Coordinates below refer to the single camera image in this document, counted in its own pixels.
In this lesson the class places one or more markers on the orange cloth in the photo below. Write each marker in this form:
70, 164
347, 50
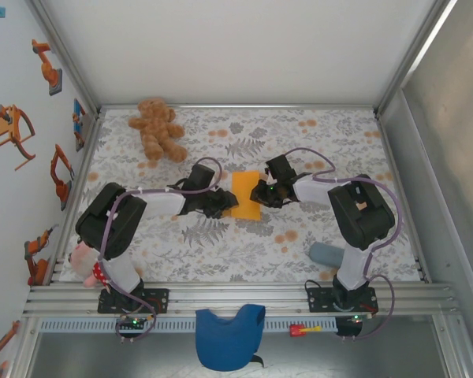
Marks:
244, 197

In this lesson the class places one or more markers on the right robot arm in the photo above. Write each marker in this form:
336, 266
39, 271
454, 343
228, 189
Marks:
362, 212

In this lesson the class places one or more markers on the orange arm sticker grey base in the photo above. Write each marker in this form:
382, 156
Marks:
47, 69

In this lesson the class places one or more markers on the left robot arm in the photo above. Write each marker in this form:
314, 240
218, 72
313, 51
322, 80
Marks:
110, 220

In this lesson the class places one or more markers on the floral tablecloth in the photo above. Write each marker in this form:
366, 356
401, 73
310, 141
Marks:
220, 256

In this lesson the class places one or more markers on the grey-blue cylinder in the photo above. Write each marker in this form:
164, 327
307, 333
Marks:
323, 254

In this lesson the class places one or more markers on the brown teddy bear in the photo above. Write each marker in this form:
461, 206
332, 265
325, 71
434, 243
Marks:
155, 126

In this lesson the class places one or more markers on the blue cloth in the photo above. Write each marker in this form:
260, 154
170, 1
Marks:
224, 342

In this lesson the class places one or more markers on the pink plush toy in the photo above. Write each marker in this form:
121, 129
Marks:
80, 260

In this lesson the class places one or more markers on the red and yellow tool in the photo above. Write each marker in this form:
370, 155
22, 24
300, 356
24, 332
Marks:
297, 330

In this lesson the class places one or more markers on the circuit board with LED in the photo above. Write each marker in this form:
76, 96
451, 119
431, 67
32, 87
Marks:
133, 323
358, 319

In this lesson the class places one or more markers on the blue and orange sticker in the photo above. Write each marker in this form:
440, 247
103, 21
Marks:
79, 122

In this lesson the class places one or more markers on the orange claw sticker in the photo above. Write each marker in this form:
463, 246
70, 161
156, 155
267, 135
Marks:
6, 126

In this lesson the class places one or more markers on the thin aluminium frame rail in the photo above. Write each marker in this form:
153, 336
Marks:
260, 106

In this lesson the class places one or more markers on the wide aluminium frame rail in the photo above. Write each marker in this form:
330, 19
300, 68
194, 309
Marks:
240, 293

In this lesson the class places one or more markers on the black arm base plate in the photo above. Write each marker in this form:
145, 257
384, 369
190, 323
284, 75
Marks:
319, 299
159, 299

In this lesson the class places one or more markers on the aluminium side rail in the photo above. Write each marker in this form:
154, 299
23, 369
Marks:
77, 197
402, 197

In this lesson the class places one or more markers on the aluminium frame post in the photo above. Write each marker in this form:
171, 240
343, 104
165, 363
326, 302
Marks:
410, 59
68, 59

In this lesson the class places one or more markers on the aluminium frame leg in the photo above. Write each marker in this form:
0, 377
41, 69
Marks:
455, 346
23, 346

